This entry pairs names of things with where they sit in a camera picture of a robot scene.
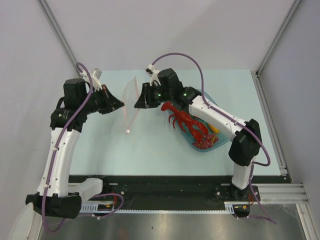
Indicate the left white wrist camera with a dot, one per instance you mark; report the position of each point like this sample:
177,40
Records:
95,76

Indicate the aluminium frame rail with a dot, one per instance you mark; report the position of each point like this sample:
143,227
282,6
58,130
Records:
285,194

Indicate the clear pink zip top bag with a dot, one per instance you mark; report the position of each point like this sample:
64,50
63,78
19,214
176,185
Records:
125,117

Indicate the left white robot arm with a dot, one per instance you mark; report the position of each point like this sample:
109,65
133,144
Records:
81,98

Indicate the yellow toy lemon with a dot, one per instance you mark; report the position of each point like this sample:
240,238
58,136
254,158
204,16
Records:
214,129

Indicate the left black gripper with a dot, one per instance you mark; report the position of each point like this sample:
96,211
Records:
111,102

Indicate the right white cable duct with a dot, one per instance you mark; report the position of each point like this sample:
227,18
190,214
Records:
238,206

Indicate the red toy lobster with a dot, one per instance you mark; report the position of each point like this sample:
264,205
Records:
197,129

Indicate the left white cable duct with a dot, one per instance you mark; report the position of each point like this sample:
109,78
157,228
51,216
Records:
97,208

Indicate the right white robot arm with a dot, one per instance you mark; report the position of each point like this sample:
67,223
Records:
190,109

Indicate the purple toy grapes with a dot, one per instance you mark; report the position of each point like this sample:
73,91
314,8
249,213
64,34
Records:
207,143

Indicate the teal plastic tray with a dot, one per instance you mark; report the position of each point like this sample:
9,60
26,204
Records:
222,139

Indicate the white cable duct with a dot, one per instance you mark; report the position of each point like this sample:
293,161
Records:
238,206
97,208

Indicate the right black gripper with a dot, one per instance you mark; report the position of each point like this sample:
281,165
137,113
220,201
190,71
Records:
145,100

